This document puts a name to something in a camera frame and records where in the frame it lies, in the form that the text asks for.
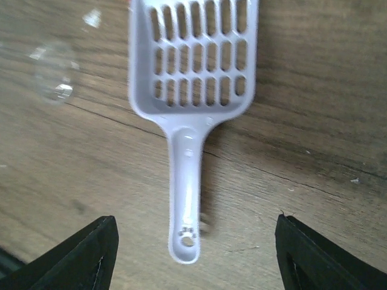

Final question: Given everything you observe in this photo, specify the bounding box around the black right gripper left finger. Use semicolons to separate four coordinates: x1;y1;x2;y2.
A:
1;216;119;289

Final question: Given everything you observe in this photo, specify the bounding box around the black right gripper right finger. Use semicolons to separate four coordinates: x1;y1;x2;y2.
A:
275;214;386;289

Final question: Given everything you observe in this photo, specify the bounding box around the lilac slotted plastic scoop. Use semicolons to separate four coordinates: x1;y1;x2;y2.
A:
128;1;259;265

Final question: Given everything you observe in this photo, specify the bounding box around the clear plastic dome lid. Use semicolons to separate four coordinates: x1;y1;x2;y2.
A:
29;40;79;105

